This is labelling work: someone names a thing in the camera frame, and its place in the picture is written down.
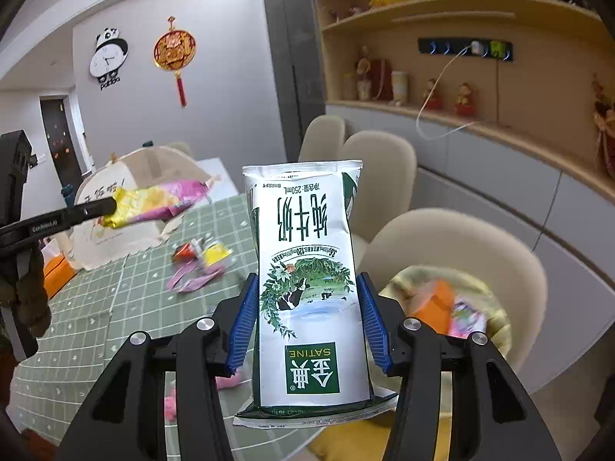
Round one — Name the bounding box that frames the small red packet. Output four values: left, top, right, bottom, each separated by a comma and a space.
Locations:
173, 239, 205, 262

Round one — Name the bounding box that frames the pink caterpillar toy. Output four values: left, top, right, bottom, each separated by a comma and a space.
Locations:
163, 375, 241, 418

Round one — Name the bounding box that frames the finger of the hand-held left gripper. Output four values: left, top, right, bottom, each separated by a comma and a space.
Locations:
55, 200, 118, 232

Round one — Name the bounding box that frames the black power strip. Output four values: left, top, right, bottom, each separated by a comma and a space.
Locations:
417, 37, 515, 63

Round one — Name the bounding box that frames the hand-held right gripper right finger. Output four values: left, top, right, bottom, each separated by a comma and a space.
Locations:
356, 273, 558, 461

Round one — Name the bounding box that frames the dark glass cabinet door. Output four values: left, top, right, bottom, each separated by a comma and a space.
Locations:
262, 0, 327, 164

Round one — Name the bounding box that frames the beige dining chair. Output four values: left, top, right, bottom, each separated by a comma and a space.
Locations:
341, 131, 418, 270
360, 208, 549, 395
298, 115, 347, 164

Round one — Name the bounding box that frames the yellow cushion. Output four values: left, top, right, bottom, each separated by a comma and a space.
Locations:
307, 413, 399, 461

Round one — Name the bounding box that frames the green checked tablecloth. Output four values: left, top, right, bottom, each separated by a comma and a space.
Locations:
10, 194, 327, 448

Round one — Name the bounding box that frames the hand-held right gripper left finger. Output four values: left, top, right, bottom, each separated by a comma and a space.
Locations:
58, 273, 260, 461

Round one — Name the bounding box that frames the person's left hand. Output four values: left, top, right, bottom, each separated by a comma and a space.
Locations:
14, 245, 52, 343

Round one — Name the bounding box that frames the large red flower bag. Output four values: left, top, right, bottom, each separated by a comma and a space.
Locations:
591, 74, 615, 178

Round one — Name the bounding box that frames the small red doll figurine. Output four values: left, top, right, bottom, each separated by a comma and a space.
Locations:
423, 78, 445, 110
454, 81, 477, 116

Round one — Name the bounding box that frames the red knot wall ornament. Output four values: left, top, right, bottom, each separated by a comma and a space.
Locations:
154, 16, 197, 108

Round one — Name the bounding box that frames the printed mesh food cover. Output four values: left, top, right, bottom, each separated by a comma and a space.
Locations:
72, 156, 164, 270

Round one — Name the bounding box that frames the pink printed packet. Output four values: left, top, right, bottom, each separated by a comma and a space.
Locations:
447, 300, 488, 339

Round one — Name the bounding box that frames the wooden wall shelf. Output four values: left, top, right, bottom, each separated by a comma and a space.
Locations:
311, 0, 615, 188

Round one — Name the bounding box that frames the panda wall clock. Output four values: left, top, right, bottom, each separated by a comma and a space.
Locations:
90, 27, 130, 92

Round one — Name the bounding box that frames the orange box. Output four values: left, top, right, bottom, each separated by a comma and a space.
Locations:
42, 254, 78, 294

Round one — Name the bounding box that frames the small red flower bag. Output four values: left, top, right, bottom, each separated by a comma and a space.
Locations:
356, 45, 392, 101

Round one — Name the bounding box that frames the plain mesh food cover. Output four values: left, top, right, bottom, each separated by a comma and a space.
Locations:
137, 146, 214, 202

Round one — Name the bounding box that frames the white charger with cable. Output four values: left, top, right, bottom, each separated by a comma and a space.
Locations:
416, 41, 484, 142

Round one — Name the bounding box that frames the orange plastic wrapper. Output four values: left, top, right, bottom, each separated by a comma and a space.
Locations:
412, 279, 456, 334

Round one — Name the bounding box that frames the yellow pink snack packet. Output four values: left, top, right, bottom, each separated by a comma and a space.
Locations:
98, 179, 224, 229

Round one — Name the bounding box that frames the green plug with black cable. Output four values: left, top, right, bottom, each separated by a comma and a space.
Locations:
491, 42, 506, 126

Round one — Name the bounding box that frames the black bin yellow bag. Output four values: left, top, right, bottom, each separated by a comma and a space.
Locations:
377, 265, 512, 395

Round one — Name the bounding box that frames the pink plastic wrapper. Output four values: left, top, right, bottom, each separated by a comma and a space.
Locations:
166, 262, 226, 295

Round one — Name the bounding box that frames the grey sideboard cabinet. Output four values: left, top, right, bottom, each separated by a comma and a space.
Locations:
324, 101, 615, 414

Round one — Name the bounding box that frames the white milk carton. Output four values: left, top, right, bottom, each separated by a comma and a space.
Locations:
233, 158, 399, 428

